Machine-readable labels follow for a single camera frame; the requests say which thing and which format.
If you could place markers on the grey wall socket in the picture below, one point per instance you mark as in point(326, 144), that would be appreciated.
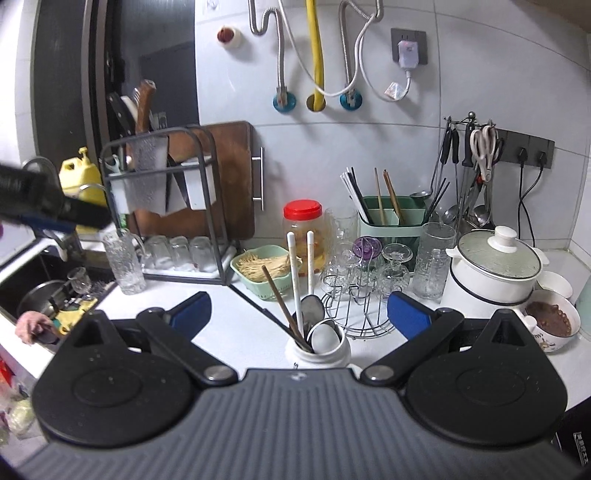
point(418, 37)

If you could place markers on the floral ceramic bowl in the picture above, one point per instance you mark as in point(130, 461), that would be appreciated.
point(561, 339)

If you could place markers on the steel pot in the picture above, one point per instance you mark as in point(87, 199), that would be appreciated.
point(39, 300)

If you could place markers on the green plastic basket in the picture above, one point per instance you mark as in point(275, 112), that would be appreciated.
point(258, 288)

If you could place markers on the textured glass tumbler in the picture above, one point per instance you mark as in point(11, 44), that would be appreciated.
point(334, 226)
point(124, 263)

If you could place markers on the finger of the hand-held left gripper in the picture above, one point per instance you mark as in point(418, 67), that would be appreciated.
point(85, 216)

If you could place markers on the steel ladle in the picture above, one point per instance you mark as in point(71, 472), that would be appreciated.
point(419, 194)

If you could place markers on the small glass goblet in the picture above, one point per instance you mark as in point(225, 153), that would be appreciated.
point(79, 277)

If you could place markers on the pink rag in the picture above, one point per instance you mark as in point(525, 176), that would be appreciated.
point(30, 325)

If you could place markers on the steel kitchen sink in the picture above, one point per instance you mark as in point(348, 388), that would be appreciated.
point(18, 277)

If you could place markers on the dark glass window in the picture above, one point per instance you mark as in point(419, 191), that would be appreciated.
point(152, 69)

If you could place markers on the blue wall flange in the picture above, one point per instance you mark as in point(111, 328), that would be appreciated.
point(277, 104)
point(346, 104)

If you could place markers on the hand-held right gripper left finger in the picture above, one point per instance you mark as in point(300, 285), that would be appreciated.
point(191, 311)

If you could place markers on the green utensil caddy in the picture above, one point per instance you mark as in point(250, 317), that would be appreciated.
point(397, 229)

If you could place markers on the wooden cutting board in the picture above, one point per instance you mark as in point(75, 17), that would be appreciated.
point(231, 184)

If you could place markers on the large steel spoon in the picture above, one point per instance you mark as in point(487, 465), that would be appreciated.
point(313, 311)

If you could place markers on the plain white bowl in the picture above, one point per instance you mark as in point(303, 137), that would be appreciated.
point(556, 286)

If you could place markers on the red white wall hook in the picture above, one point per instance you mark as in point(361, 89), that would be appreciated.
point(230, 38)

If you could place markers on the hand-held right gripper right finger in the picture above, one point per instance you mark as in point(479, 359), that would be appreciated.
point(408, 314)

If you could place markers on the white chopstick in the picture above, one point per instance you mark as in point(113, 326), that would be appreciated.
point(359, 194)
point(353, 196)
point(310, 263)
point(292, 277)

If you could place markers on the black chopstick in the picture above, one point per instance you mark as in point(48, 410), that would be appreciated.
point(268, 315)
point(436, 199)
point(442, 198)

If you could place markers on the speckled cooker lid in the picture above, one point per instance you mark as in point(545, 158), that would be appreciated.
point(489, 263)

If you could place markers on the pale crumpled bag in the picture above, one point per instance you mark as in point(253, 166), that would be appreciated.
point(21, 415)

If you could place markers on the black dish rack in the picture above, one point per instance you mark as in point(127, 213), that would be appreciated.
point(184, 275)

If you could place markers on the tall textured glass mug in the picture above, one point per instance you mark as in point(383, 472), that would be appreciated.
point(431, 258)

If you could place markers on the red-lid plastic jar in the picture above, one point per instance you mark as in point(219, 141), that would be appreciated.
point(302, 210)

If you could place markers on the yellow plastic jug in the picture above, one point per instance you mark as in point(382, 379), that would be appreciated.
point(81, 177)

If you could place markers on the bundle of pale dried noodles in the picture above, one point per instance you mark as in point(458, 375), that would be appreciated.
point(258, 265)

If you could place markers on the white plug adaptor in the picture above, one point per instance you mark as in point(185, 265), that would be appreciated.
point(407, 53)

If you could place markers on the yellow cloth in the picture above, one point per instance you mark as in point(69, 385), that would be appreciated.
point(76, 318)

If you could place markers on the white electric cooker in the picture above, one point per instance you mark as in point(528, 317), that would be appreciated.
point(480, 288)

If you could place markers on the wooden chopstick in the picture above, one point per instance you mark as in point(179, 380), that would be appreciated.
point(395, 198)
point(279, 300)
point(377, 189)
point(390, 196)

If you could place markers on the row of hanging kitchen utensils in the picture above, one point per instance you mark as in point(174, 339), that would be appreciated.
point(444, 147)

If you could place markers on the small paper tag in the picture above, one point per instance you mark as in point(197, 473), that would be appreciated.
point(393, 91)

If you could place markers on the steel faucet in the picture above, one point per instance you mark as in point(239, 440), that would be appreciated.
point(71, 244)

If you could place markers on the clear drinking glass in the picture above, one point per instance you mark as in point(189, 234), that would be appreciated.
point(203, 254)
point(181, 254)
point(160, 254)

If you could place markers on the white ceramic jar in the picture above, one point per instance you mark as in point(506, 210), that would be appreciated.
point(323, 360)

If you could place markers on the dark wall power strip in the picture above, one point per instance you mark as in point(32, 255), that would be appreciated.
point(510, 145)

